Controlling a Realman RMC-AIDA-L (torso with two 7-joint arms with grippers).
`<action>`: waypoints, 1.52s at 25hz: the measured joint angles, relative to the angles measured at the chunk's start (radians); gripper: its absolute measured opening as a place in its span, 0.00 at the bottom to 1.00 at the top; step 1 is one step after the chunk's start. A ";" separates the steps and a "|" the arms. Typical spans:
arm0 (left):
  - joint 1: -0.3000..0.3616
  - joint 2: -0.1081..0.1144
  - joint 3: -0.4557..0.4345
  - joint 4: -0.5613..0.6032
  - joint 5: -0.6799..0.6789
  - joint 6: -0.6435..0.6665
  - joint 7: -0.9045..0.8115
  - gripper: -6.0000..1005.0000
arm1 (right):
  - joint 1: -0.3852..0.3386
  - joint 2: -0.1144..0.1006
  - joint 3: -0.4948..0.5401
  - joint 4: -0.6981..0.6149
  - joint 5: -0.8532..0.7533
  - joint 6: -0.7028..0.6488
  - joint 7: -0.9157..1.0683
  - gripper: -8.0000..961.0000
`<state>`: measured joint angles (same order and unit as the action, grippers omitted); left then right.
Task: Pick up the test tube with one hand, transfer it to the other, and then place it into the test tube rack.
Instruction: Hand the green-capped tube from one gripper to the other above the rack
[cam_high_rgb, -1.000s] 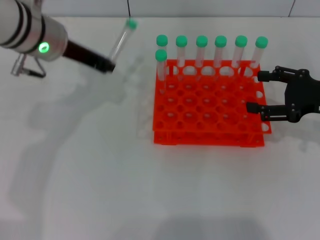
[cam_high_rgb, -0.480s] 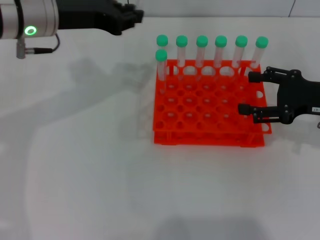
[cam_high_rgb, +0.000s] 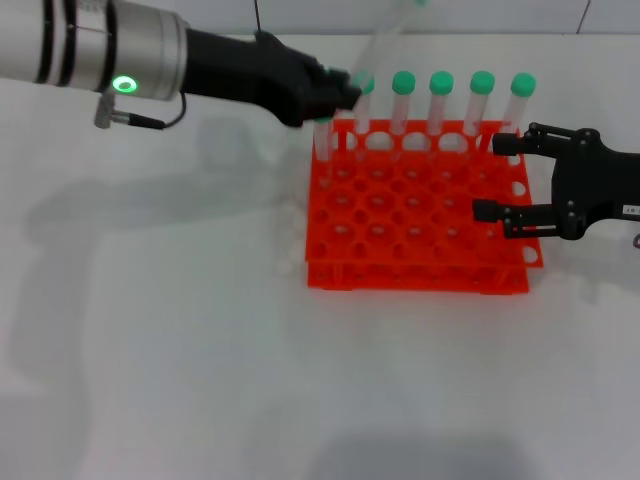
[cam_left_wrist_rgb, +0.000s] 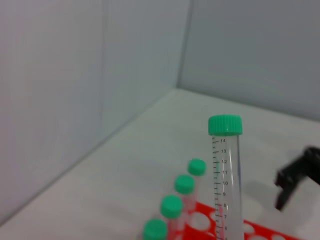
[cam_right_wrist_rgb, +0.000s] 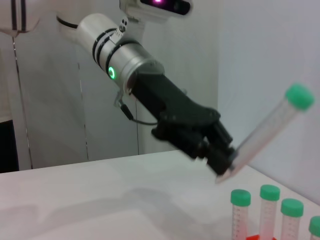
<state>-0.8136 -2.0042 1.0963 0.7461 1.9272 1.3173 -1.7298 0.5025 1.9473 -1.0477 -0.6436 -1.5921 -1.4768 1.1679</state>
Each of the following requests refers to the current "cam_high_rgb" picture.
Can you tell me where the clear test tube green cap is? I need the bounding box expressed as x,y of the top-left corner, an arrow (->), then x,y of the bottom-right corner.
352,74 -> 377,151
391,70 -> 418,151
428,70 -> 455,151
348,0 -> 431,92
464,70 -> 496,151
498,72 -> 538,136
312,116 -> 335,189

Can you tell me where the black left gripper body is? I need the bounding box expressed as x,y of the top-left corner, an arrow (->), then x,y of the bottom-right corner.
183,27 -> 332,129

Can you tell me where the orange test tube rack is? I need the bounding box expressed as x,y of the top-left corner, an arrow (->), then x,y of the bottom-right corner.
304,118 -> 545,296

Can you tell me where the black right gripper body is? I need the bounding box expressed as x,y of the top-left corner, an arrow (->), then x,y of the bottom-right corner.
548,128 -> 640,242

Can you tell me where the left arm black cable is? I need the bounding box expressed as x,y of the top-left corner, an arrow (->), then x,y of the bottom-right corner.
93,91 -> 189,131

